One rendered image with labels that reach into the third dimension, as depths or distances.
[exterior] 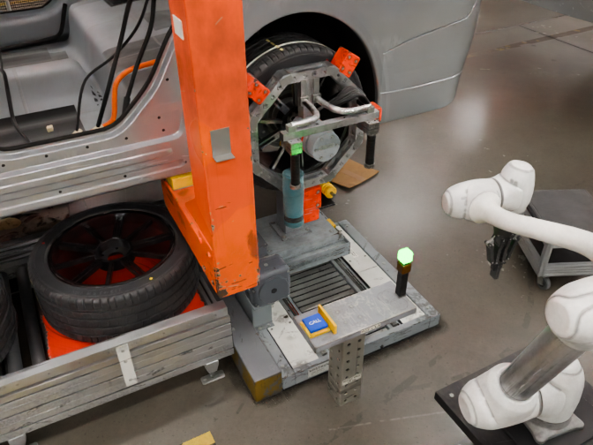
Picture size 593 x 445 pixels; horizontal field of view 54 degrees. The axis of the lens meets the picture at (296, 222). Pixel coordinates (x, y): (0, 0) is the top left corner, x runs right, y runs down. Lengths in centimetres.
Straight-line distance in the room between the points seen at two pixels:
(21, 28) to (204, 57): 234
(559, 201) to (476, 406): 155
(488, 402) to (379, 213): 181
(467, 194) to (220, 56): 81
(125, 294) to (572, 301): 151
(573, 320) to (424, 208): 224
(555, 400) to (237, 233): 112
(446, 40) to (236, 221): 138
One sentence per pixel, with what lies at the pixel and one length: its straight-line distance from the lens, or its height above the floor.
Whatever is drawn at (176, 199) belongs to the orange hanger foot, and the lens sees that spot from 237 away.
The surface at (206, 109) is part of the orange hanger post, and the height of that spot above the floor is 125.
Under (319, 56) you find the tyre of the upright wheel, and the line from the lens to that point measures 243.
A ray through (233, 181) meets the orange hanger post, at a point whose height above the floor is 99.
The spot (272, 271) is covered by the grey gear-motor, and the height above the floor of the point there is 40.
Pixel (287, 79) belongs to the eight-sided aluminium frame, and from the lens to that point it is 229.
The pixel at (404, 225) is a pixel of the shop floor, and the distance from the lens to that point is 336.
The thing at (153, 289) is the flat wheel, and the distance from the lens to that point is 225.
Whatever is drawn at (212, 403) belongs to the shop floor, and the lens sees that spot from 248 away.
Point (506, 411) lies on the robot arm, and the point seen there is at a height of 54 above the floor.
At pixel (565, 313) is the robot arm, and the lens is 138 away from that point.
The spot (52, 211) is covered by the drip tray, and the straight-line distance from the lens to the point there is 374.
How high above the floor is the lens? 197
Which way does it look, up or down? 36 degrees down
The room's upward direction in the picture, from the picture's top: 1 degrees counter-clockwise
